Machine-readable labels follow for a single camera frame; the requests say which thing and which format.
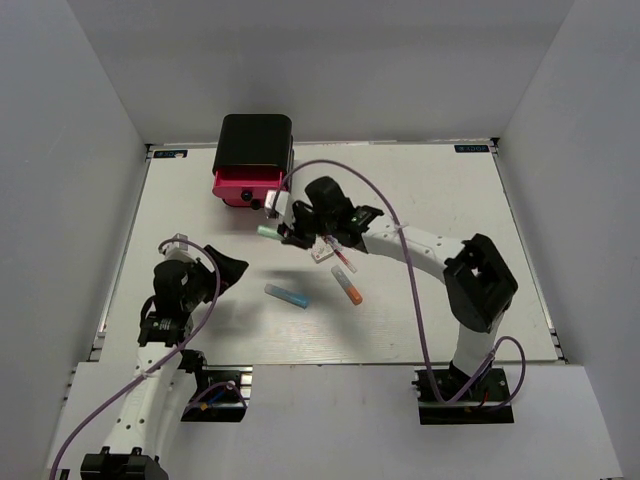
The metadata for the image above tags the pink top drawer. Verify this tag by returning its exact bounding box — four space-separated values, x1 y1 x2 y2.
212 166 285 201

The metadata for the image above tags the green highlighter marker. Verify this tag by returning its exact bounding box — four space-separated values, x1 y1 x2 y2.
256 225 283 241

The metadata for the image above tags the pink drawer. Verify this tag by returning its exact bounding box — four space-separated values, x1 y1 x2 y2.
223 198 264 210
212 166 285 201

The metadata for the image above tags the red pen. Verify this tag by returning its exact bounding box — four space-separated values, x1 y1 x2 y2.
324 236 357 273

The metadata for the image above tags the left blue corner label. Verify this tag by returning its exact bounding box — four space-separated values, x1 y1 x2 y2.
153 149 188 159

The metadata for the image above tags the pink bottom drawer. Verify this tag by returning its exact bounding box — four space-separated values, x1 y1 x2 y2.
223 198 264 210

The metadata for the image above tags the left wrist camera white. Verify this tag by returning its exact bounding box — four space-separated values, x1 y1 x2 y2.
158 233 195 263

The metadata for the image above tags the orange highlighter marker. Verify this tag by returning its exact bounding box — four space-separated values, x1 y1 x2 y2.
331 265 363 305

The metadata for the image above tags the blue corner label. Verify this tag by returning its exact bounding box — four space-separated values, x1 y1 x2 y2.
454 144 490 153
153 149 188 159

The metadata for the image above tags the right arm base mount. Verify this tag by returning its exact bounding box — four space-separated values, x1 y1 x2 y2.
412 368 514 426

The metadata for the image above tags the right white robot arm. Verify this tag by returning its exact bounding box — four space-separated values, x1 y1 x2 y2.
265 176 518 403

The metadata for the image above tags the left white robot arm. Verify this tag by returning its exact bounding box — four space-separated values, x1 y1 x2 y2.
80 241 249 479

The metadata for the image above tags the white eraser block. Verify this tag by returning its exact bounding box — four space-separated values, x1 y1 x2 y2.
311 238 334 264

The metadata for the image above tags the blue highlighter marker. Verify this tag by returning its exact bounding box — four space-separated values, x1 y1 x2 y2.
264 284 310 309

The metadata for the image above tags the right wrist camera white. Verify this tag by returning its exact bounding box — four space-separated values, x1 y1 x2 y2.
264 190 290 219

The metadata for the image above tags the right blue corner label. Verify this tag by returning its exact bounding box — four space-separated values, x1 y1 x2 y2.
454 144 490 153

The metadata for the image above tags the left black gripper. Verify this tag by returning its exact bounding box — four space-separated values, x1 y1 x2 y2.
182 245 249 311

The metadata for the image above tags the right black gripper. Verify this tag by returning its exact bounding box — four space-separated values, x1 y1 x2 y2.
279 203 337 249

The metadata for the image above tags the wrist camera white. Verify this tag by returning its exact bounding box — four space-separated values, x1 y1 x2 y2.
264 190 290 219
158 233 195 263

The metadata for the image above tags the black drawer cabinet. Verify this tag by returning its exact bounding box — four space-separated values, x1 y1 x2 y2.
212 114 293 173

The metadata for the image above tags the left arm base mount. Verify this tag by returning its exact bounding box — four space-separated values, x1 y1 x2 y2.
179 350 253 423

